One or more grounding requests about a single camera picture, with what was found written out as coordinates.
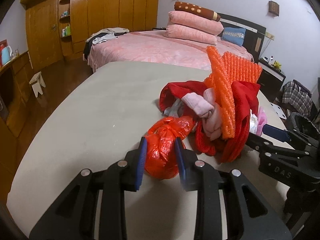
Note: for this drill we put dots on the black nightstand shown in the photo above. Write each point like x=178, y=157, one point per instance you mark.
x=271, y=80

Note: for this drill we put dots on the white lotion bottle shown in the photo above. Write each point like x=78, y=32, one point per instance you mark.
x=271, y=61

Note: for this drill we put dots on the lower pink pillow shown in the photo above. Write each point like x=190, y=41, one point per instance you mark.
x=188, y=33

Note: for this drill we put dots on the yellow plush toy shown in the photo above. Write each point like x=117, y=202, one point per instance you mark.
x=276, y=65

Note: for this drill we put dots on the blue electric kettle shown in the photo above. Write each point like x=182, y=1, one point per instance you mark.
x=6, y=52

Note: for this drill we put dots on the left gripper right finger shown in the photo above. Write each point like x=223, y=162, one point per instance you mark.
x=248, y=214

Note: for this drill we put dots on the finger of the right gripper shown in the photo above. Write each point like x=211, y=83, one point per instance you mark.
x=276, y=133

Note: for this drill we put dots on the clothes pile on bed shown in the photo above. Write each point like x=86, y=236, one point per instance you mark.
x=102, y=36

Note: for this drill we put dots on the right wall lamp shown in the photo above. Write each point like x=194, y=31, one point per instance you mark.
x=273, y=8

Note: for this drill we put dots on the wall socket plate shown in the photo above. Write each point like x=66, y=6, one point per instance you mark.
x=270, y=36

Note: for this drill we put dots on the orange foam net sleeve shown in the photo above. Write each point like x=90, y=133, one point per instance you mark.
x=219, y=81
x=241, y=69

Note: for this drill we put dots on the wooden wardrobe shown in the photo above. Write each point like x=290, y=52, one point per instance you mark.
x=57, y=29

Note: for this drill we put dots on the white plastic bag ball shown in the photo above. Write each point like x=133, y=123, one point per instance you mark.
x=253, y=123

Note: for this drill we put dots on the blue plastic bag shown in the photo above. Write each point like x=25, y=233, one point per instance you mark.
x=176, y=110

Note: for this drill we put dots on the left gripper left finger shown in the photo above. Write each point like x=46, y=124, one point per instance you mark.
x=94, y=200

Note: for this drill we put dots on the bed with pink cover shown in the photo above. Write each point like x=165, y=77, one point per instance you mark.
x=153, y=46

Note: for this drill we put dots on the red plastic bag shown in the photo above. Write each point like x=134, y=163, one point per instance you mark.
x=161, y=160

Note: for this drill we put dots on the white bathroom scale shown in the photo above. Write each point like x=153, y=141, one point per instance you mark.
x=278, y=111

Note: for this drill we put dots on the brown dotted bolster pillow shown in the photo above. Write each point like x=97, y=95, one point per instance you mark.
x=197, y=10

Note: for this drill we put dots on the plaid shirt on chair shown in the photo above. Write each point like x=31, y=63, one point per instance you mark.
x=297, y=97

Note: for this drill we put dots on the small white stool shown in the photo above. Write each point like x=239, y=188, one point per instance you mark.
x=37, y=83

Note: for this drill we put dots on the black trash bin with liner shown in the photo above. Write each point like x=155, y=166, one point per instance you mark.
x=302, y=124

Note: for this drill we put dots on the black headboard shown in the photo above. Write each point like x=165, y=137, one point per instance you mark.
x=254, y=35

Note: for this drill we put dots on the red knit glove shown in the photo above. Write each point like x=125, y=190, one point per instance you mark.
x=177, y=90
x=246, y=102

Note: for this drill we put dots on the pink knotted sock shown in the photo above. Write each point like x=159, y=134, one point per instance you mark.
x=206, y=108

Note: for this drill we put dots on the blue cushion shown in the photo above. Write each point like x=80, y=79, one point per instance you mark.
x=234, y=35

